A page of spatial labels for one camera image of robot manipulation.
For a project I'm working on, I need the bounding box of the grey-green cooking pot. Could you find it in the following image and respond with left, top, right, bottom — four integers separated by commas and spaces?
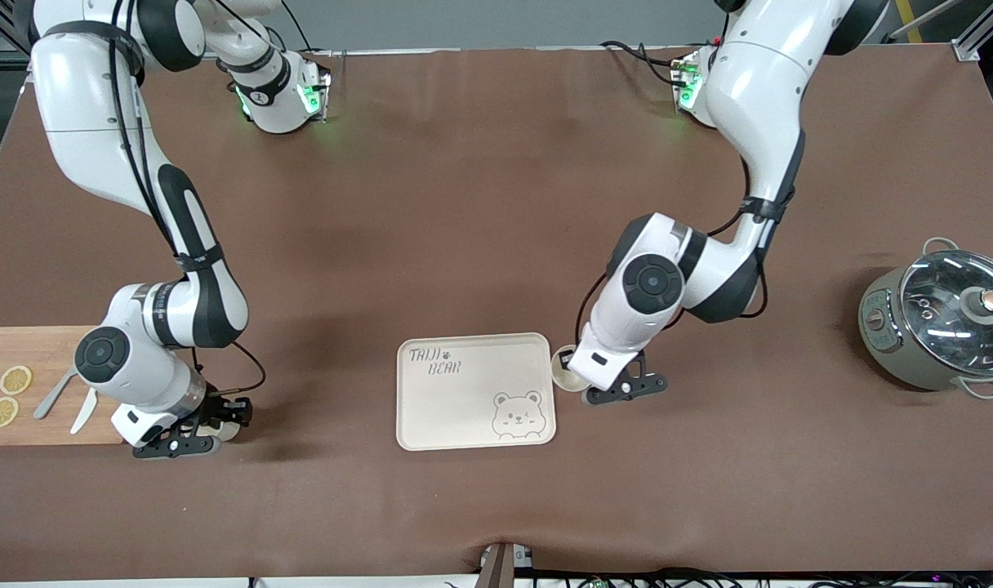
858, 237, 993, 401

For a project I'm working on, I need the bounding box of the bamboo cutting board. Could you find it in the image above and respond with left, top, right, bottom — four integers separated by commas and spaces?
0, 327, 130, 446

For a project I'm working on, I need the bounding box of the grey plastic knife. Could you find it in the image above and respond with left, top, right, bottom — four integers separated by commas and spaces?
33, 367, 79, 421

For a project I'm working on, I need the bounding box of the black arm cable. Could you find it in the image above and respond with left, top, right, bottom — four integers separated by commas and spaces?
109, 0, 267, 397
577, 155, 799, 348

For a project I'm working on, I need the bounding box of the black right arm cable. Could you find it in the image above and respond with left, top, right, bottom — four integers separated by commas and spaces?
109, 0, 267, 397

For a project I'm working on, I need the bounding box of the grey metal bracket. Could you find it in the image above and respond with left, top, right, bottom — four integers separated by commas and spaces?
474, 541, 535, 588

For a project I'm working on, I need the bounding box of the beige bear print tray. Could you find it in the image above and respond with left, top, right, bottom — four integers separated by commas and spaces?
396, 332, 557, 452

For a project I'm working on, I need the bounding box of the aluminium frame corner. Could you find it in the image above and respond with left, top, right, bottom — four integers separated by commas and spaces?
950, 0, 993, 62

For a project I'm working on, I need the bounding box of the glass pot lid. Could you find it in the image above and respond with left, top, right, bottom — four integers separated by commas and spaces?
899, 249, 993, 378

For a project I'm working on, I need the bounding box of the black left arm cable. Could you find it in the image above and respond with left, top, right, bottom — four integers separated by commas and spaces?
577, 155, 799, 348

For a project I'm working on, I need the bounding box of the black base cable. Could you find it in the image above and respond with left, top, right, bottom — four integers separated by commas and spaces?
600, 41, 685, 87

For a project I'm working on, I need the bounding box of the white plastic knife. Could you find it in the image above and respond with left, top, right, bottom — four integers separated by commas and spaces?
70, 388, 99, 435

